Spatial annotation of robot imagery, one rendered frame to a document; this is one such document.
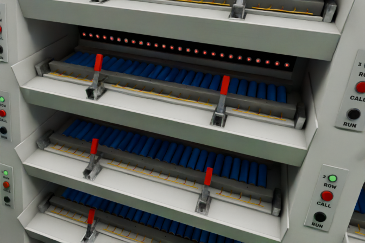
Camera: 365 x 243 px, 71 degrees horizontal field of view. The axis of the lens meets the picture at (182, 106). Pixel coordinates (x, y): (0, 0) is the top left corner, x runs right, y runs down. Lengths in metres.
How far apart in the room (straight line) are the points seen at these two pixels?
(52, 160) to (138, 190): 0.24
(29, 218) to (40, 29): 0.49
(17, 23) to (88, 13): 0.17
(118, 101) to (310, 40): 0.37
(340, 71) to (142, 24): 0.34
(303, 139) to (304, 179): 0.07
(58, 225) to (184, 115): 0.48
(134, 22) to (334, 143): 0.41
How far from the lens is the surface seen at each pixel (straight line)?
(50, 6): 0.61
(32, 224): 0.85
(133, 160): 0.63
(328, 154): 0.50
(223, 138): 0.49
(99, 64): 0.56
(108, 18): 0.53
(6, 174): 0.79
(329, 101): 0.47
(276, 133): 0.50
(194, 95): 0.53
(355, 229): 0.66
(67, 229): 0.80
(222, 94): 0.48
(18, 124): 0.71
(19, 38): 0.67
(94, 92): 0.55
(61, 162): 0.70
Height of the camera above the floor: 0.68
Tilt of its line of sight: 15 degrees down
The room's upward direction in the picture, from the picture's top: 8 degrees clockwise
